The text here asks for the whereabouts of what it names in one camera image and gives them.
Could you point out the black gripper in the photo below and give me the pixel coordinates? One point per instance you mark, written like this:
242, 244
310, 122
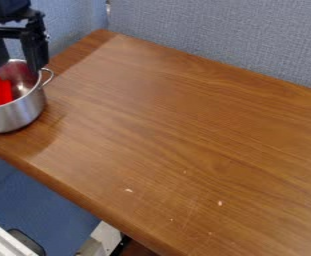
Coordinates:
23, 22

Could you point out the metal pot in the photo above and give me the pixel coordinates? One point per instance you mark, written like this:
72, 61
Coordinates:
28, 96

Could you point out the white appliance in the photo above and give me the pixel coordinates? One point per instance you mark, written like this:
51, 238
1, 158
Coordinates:
11, 247

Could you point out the white table leg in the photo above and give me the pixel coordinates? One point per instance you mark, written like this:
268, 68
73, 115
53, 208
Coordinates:
101, 242

